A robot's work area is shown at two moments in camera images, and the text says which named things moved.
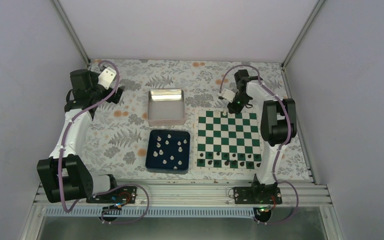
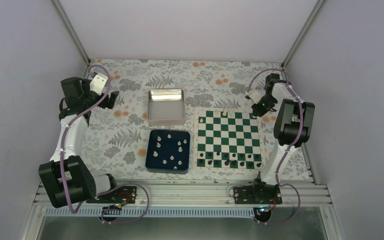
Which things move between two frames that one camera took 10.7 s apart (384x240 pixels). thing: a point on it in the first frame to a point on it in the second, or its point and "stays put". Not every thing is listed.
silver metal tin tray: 166,107 stays put
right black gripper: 236,110 to 258,112
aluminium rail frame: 197,198 stays put
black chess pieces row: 219,158 stays put
